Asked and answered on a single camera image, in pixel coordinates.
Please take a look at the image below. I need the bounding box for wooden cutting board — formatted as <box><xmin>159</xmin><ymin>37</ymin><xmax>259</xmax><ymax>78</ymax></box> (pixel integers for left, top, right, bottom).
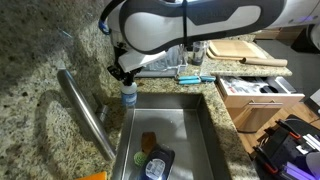
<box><xmin>206</xmin><ymin>39</ymin><xmax>268</xmax><ymax>61</ymax></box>

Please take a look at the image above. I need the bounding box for steel gooseneck tap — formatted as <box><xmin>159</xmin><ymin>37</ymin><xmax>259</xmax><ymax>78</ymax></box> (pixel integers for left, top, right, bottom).
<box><xmin>56</xmin><ymin>67</ymin><xmax>118</xmax><ymax>162</ymax></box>

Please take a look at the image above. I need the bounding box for steel sink basin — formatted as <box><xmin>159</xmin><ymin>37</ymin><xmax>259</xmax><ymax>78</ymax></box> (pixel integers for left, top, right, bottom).
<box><xmin>111</xmin><ymin>92</ymin><xmax>232</xmax><ymax>180</ymax></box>

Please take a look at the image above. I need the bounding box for wooden cabinet door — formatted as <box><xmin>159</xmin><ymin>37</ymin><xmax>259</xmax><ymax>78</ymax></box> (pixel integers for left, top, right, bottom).
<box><xmin>226</xmin><ymin>105</ymin><xmax>295</xmax><ymax>134</ymax></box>

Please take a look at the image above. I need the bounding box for wooden drawer white inside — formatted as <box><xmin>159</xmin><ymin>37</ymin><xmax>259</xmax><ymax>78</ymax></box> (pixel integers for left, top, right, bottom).
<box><xmin>215</xmin><ymin>75</ymin><xmax>306</xmax><ymax>110</ymax></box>

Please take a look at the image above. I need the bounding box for green mesh scrubber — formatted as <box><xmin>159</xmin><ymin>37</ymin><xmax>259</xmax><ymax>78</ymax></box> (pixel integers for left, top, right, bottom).
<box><xmin>132</xmin><ymin>151</ymin><xmax>148</xmax><ymax>167</ymax></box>

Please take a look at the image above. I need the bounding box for clear bag of cutlery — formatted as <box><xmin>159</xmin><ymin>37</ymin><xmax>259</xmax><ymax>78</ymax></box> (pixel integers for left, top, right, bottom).
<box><xmin>226</xmin><ymin>76</ymin><xmax>268</xmax><ymax>95</ymax></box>

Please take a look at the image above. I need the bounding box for wooden rolling pin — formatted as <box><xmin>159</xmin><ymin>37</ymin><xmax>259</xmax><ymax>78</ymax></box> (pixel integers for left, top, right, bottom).
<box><xmin>240</xmin><ymin>56</ymin><xmax>289</xmax><ymax>68</ymax></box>

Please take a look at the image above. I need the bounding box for metal dish rack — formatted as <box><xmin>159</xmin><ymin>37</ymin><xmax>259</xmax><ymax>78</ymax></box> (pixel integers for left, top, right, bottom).
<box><xmin>134</xmin><ymin>44</ymin><xmax>190</xmax><ymax>79</ymax></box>

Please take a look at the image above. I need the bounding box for dark blue bottle with label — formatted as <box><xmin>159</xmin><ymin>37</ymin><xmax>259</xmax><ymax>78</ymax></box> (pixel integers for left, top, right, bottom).
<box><xmin>137</xmin><ymin>143</ymin><xmax>176</xmax><ymax>180</ymax></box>

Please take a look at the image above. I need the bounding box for clear drinking glass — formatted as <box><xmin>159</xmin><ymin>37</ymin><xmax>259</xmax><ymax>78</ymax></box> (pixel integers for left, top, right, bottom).
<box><xmin>191</xmin><ymin>40</ymin><xmax>209</xmax><ymax>67</ymax></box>

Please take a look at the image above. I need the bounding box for brown scrub pad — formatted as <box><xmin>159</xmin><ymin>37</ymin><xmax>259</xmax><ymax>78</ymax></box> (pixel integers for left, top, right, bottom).
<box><xmin>140</xmin><ymin>131</ymin><xmax>158</xmax><ymax>155</ymax></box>

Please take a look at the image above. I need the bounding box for black round container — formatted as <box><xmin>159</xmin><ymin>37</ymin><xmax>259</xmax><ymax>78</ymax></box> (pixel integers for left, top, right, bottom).
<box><xmin>259</xmin><ymin>85</ymin><xmax>280</xmax><ymax>95</ymax></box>

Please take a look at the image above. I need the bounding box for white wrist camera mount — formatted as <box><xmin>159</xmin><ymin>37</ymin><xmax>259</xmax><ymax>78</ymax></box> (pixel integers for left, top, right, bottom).
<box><xmin>117</xmin><ymin>49</ymin><xmax>168</xmax><ymax>73</ymax></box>

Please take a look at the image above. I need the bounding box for teal handled tool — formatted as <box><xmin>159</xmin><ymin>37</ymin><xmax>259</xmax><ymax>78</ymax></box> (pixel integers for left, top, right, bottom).
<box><xmin>176</xmin><ymin>75</ymin><xmax>217</xmax><ymax>86</ymax></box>

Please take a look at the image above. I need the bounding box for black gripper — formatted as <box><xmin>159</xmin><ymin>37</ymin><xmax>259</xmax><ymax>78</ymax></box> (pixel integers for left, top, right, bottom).
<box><xmin>106</xmin><ymin>62</ymin><xmax>143</xmax><ymax>87</ymax></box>

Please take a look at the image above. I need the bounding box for orange sponge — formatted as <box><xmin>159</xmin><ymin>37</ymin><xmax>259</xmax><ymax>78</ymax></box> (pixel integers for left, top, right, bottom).
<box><xmin>74</xmin><ymin>171</ymin><xmax>109</xmax><ymax>180</ymax></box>

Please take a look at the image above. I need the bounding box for steel drawer bar handle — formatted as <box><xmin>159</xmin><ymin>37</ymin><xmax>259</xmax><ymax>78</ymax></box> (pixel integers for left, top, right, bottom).
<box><xmin>247</xmin><ymin>100</ymin><xmax>285</xmax><ymax>108</ymax></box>

